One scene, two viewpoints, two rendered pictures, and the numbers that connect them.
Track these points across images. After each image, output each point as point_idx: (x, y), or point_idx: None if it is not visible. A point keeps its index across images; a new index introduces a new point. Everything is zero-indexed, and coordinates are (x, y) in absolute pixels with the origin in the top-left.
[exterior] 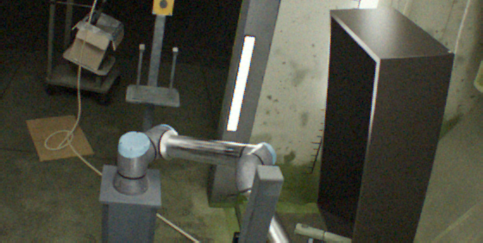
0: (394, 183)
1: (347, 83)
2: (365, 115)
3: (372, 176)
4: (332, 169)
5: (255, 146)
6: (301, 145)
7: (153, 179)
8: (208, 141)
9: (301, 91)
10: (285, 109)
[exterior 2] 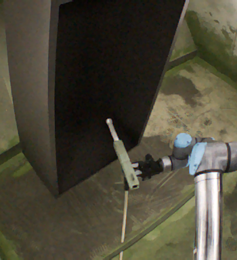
0: (139, 57)
1: (31, 82)
2: (19, 98)
3: (161, 63)
4: (43, 167)
5: (212, 156)
6: None
7: None
8: (215, 225)
9: None
10: None
